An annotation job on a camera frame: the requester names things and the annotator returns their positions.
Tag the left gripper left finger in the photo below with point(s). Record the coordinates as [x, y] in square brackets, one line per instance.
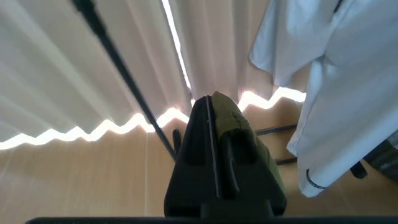
[192, 174]

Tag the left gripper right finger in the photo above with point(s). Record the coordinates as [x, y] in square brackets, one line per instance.
[252, 183]

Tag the green garment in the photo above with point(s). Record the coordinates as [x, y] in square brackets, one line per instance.
[231, 118]

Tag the pale grey shorts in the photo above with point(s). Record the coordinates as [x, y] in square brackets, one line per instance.
[348, 109]

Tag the black clothes rack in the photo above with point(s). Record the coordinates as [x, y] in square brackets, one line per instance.
[124, 71]

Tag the beige curtain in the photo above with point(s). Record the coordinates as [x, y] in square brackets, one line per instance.
[77, 62]

